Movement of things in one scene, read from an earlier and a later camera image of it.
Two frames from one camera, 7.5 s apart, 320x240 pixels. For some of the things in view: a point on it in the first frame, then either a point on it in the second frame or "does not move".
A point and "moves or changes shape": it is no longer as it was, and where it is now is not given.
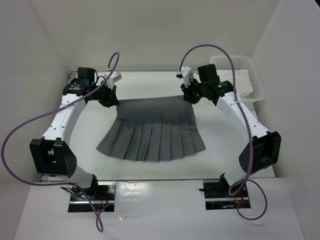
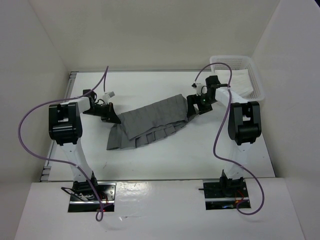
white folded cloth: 243,83 does not move
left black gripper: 111,99 → 110,115
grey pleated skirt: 153,129 moves or changes shape
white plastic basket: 224,62 does not move
